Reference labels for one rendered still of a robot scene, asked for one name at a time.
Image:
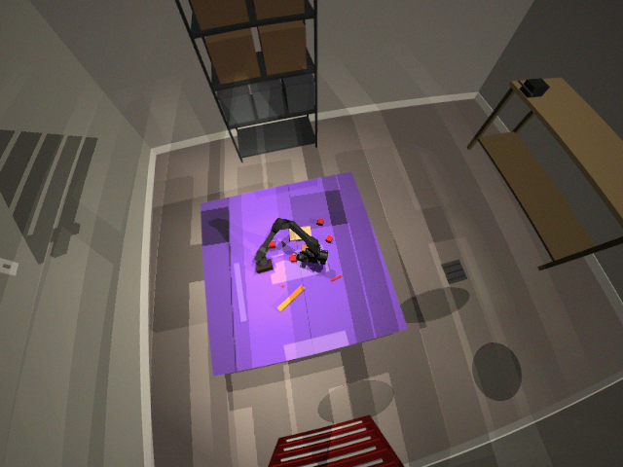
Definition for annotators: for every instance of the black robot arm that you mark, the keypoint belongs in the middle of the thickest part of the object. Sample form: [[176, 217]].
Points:
[[313, 249]]

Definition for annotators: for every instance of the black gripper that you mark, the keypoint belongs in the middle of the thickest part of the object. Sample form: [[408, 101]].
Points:
[[303, 255]]

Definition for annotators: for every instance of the tan rectangular board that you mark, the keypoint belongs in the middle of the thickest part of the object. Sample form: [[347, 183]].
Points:
[[294, 237]]

